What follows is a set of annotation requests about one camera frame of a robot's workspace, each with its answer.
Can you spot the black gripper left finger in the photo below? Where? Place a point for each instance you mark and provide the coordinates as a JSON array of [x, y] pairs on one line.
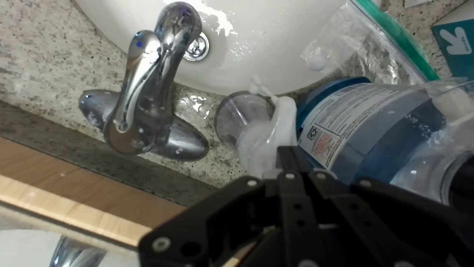
[[222, 227]]

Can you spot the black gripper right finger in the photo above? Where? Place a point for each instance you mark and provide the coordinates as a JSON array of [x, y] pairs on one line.
[[375, 222]]

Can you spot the clear soap dispenser white pump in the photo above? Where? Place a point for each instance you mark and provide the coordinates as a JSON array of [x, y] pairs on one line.
[[261, 138]]

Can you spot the blue mouthwash bottle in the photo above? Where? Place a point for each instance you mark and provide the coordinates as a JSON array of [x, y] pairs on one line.
[[375, 127]]

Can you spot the wood framed mirror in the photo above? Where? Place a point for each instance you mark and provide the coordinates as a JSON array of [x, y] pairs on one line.
[[74, 193]]

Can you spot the chrome faucet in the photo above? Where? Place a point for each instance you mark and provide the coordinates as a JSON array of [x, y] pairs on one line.
[[142, 93]]

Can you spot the clear zip bag green strip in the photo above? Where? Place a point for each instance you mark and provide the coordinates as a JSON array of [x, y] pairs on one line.
[[360, 44]]

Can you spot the white oval sink basin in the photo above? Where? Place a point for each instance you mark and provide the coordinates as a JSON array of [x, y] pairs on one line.
[[267, 53]]

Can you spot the chrome sink drain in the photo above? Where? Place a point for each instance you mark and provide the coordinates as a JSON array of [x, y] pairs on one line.
[[199, 47]]

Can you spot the white teal carton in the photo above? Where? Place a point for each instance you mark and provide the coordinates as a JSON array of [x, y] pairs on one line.
[[456, 38]]

